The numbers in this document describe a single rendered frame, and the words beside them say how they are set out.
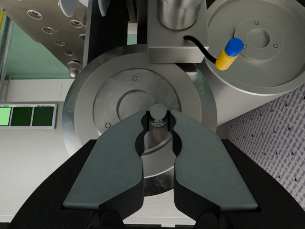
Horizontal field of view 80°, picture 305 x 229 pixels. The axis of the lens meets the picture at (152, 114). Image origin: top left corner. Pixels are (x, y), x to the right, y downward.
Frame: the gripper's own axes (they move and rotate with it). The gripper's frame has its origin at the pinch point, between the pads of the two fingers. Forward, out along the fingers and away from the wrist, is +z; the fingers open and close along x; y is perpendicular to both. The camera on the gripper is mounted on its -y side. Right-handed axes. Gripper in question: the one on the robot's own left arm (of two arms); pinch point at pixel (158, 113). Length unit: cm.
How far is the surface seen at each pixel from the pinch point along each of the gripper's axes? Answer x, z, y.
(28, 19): -25.2, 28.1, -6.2
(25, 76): -223, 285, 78
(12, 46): -177, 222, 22
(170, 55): 1.1, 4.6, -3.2
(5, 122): -42, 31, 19
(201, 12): 3.6, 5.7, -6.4
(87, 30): -8.0, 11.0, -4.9
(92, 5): -7.7, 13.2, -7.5
